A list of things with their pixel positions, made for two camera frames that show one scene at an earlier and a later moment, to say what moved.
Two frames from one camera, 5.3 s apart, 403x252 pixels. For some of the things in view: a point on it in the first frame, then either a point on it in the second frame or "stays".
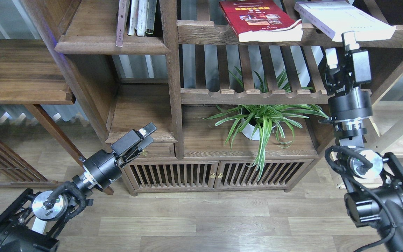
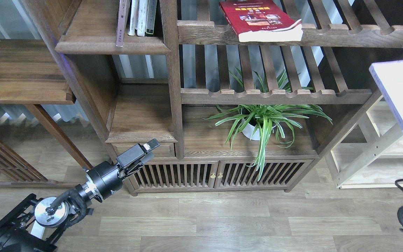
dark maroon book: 121,23 stays
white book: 332,18 → 402,83
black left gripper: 103,167 → 105,179
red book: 261,20 stays
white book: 141,22 stays
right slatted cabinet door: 276,174 stays
